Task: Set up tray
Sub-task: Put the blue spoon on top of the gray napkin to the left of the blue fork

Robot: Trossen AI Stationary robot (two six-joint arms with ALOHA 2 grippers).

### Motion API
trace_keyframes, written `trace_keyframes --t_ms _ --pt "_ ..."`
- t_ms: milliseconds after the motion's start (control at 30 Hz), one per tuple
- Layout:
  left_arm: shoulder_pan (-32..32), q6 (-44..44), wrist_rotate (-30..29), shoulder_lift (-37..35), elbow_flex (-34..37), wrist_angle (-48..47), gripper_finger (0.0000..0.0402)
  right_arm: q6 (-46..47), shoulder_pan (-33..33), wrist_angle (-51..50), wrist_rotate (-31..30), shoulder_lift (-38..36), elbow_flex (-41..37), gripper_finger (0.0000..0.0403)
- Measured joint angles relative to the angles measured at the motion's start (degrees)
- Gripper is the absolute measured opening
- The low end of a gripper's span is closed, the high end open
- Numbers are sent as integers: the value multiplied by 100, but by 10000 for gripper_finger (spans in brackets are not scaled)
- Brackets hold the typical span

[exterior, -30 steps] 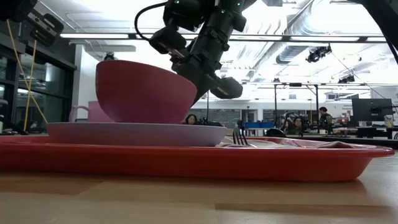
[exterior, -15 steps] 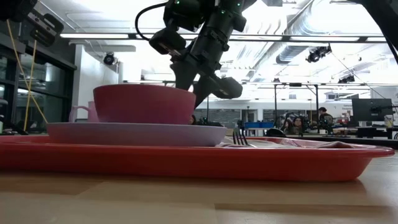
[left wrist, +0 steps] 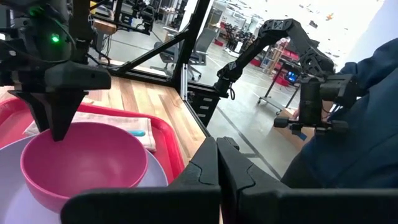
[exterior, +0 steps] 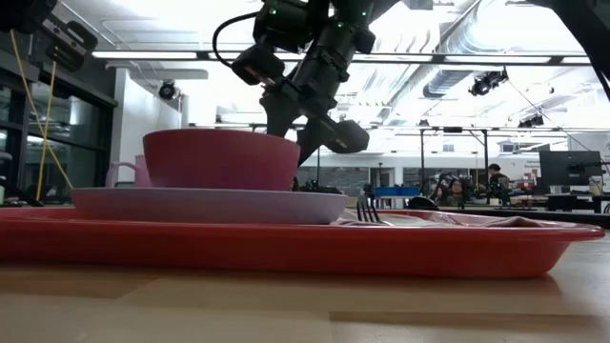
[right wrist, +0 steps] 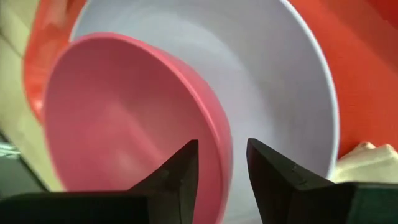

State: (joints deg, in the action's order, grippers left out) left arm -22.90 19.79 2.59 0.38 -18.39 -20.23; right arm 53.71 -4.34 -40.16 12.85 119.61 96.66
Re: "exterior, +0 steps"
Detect beige cloth napkin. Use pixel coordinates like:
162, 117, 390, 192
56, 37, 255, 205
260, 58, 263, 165
331, 211, 544, 229

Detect yellow cable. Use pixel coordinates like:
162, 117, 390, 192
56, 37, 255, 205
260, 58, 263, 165
9, 28, 73, 192

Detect black background desk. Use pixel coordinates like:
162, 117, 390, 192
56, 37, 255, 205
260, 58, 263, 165
545, 192, 610, 214

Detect black ceiling spotlight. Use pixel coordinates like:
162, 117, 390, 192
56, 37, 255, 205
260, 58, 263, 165
158, 79, 178, 101
518, 113, 545, 129
468, 69, 510, 98

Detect black computer monitor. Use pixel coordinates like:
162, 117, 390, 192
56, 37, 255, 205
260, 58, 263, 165
539, 151, 603, 187

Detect silver ceiling ventilation duct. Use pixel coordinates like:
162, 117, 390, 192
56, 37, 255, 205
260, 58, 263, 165
376, 0, 482, 125

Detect person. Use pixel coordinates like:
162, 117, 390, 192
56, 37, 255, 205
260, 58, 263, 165
445, 178, 471, 207
485, 163, 511, 194

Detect fork with teal handle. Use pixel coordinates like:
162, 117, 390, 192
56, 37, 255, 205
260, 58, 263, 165
356, 198, 397, 227

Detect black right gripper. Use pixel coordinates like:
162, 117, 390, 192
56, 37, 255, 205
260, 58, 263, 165
231, 45, 371, 167

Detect dark glass partition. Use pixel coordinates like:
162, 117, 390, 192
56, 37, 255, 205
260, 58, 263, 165
0, 71, 118, 207

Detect pink plastic cup with handle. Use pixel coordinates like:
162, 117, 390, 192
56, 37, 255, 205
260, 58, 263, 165
105, 153, 153, 189

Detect lilac plastic plate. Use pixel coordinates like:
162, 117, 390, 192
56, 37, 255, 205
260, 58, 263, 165
71, 187, 349, 226

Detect long ceiling light strip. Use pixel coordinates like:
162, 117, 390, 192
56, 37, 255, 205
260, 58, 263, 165
90, 50, 610, 67

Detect blue storage bin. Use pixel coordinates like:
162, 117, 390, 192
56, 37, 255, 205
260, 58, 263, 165
375, 186, 416, 198

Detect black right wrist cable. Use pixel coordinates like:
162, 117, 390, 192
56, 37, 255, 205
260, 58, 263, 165
212, 11, 261, 68

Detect magenta plastic bowl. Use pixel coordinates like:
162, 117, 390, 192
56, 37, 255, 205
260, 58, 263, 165
142, 128, 302, 192

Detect red plastic tray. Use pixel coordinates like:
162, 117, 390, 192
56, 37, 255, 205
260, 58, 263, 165
0, 207, 606, 280

